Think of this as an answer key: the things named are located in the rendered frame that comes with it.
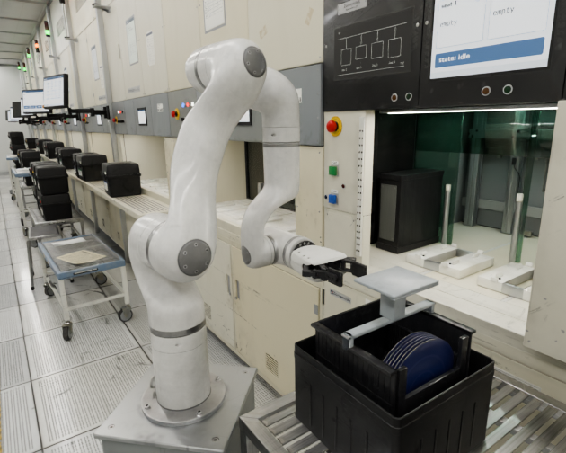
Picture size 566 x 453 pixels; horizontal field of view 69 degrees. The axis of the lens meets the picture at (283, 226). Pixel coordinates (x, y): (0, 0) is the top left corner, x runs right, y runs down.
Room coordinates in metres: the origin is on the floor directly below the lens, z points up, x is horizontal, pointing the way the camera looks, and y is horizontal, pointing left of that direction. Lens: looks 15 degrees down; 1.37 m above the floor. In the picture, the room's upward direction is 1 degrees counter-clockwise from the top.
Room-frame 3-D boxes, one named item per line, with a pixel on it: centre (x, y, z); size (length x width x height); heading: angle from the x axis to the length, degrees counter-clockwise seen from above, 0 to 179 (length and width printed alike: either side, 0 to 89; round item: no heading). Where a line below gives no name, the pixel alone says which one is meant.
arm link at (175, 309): (0.84, 0.26, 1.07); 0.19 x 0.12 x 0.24; 40
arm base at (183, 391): (0.82, 0.23, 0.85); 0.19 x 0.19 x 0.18
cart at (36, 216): (4.32, 2.46, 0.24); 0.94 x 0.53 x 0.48; 34
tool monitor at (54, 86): (3.72, 1.76, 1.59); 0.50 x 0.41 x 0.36; 125
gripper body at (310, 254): (0.90, -0.08, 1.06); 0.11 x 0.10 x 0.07; 34
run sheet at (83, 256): (2.76, 1.44, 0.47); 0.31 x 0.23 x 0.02; 56
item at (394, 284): (0.71, -0.20, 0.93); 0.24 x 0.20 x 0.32; 124
